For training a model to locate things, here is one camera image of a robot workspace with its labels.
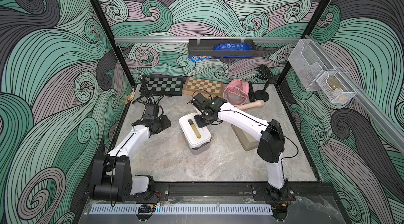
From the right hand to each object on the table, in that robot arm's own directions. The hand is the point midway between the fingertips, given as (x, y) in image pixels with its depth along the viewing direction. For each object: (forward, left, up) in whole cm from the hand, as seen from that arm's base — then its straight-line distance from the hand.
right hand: (202, 122), depth 85 cm
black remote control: (+28, -36, -10) cm, 47 cm away
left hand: (+2, +20, -2) cm, 20 cm away
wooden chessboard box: (+34, -5, -8) cm, 35 cm away
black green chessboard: (+36, +27, -8) cm, 45 cm away
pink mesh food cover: (+32, -26, -12) cm, 43 cm away
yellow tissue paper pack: (-4, +4, +1) cm, 6 cm away
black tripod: (+18, +33, +4) cm, 38 cm away
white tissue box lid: (-8, +4, 0) cm, 9 cm away
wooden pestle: (+20, -39, -10) cm, 45 cm away
